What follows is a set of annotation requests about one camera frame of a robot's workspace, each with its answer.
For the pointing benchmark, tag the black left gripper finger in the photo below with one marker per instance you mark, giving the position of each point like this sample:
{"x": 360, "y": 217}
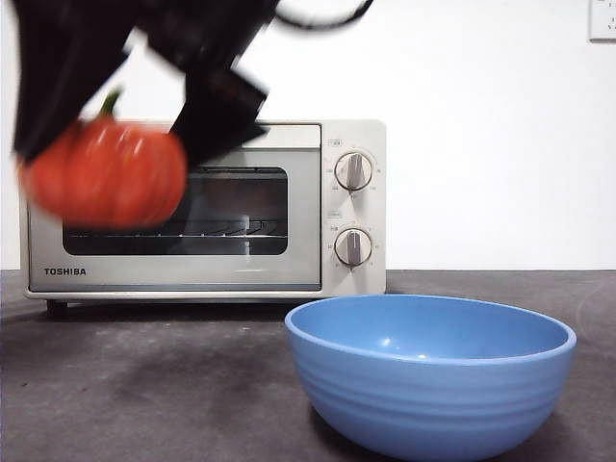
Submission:
{"x": 53, "y": 72}
{"x": 216, "y": 120}

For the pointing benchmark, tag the orange pumpkin with green stem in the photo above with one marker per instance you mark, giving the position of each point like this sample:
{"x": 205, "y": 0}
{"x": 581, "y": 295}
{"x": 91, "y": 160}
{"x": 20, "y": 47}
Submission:
{"x": 106, "y": 178}

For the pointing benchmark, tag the cream Toshiba toaster oven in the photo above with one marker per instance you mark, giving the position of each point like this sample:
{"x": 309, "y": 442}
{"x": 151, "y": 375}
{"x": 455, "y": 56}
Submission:
{"x": 353, "y": 135}

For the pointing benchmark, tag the blue ribbed bowl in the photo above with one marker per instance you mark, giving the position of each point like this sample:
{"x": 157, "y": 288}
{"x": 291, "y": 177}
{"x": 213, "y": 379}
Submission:
{"x": 433, "y": 404}

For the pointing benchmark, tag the cream oven temperature knob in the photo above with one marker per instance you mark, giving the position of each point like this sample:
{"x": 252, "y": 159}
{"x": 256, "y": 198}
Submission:
{"x": 353, "y": 171}

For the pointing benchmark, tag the cream oven timer knob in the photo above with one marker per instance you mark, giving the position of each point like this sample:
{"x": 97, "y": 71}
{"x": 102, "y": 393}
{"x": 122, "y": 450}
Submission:
{"x": 353, "y": 247}

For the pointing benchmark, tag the white wall socket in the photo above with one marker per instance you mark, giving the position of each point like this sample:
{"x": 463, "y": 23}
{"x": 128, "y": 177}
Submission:
{"x": 604, "y": 21}

